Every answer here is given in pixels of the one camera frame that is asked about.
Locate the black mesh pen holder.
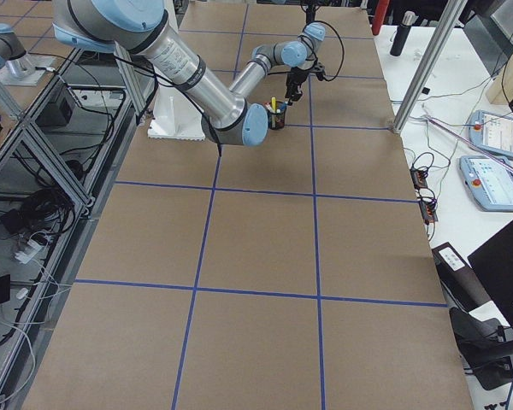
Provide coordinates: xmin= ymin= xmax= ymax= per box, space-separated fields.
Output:
xmin=268 ymin=108 xmax=286 ymax=131

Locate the red cylinder object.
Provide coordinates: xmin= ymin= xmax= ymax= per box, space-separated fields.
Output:
xmin=371 ymin=0 xmax=390 ymax=36

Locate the blue teach pendant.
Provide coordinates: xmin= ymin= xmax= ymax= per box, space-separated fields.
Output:
xmin=458 ymin=155 xmax=513 ymax=212
xmin=468 ymin=110 xmax=513 ymax=160

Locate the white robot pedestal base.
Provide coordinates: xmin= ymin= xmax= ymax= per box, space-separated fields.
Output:
xmin=147 ymin=8 xmax=206 ymax=142

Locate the near blue teach pendant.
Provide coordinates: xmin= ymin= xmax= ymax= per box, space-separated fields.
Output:
xmin=458 ymin=155 xmax=513 ymax=212

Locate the black thermos bottle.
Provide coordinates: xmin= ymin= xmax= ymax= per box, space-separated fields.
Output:
xmin=390 ymin=11 xmax=416 ymax=56

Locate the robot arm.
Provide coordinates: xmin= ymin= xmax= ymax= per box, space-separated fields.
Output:
xmin=0 ymin=23 xmax=43 ymax=86
xmin=53 ymin=1 xmax=326 ymax=146

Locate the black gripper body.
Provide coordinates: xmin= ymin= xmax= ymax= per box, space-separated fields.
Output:
xmin=286 ymin=67 xmax=309 ymax=97

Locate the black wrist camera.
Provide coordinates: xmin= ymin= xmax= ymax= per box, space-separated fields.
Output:
xmin=310 ymin=62 xmax=327 ymax=81

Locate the aluminium frame post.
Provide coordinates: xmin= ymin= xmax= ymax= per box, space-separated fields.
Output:
xmin=391 ymin=0 xmax=467 ymax=135

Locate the far blue teach pendant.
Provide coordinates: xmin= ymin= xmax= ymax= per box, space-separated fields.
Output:
xmin=468 ymin=110 xmax=513 ymax=160

